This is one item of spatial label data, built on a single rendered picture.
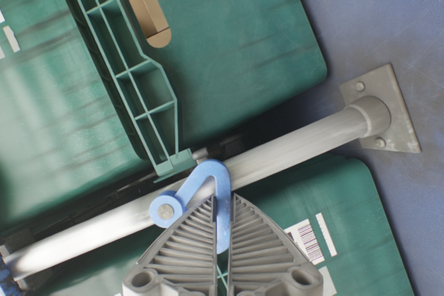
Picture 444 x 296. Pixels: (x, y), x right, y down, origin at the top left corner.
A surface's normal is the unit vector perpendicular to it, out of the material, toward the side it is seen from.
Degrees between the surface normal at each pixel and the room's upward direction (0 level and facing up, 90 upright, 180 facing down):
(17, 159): 94
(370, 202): 96
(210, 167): 90
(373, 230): 91
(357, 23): 0
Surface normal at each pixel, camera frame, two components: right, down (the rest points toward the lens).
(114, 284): 0.00, 0.07
